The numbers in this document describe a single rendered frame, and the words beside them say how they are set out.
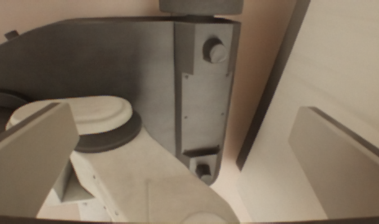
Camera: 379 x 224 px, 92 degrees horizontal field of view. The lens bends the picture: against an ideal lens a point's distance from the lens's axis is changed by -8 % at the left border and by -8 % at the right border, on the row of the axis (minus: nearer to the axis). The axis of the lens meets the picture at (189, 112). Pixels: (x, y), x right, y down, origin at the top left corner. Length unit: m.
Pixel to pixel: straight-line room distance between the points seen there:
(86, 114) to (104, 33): 0.18
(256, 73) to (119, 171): 0.59
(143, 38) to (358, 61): 0.44
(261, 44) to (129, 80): 0.46
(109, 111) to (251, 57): 0.53
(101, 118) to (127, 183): 0.12
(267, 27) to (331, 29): 0.22
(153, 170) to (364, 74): 0.43
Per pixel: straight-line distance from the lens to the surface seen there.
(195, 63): 0.43
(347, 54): 0.54
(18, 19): 0.69
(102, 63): 0.47
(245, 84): 0.76
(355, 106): 0.51
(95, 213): 1.10
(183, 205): 0.22
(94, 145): 0.35
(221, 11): 0.44
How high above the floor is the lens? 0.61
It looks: 57 degrees down
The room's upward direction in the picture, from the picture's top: 157 degrees clockwise
